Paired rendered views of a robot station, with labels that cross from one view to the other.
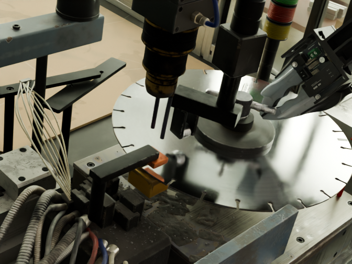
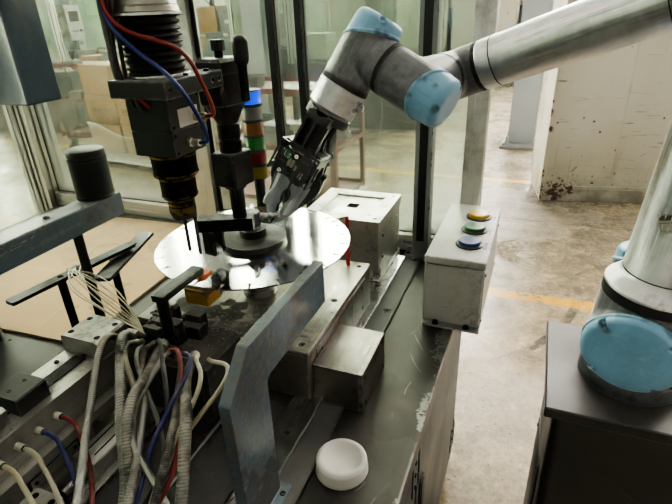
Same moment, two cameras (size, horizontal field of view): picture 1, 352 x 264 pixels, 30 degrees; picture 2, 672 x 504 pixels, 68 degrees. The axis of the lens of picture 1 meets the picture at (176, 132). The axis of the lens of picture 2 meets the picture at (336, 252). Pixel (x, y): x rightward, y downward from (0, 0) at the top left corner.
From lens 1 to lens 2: 0.12 m
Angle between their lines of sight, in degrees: 15
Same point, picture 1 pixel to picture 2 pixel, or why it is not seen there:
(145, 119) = (183, 256)
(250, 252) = (300, 300)
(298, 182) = (315, 254)
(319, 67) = (297, 164)
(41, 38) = (72, 220)
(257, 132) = (272, 235)
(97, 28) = (117, 203)
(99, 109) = (146, 283)
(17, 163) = (88, 329)
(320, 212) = (340, 279)
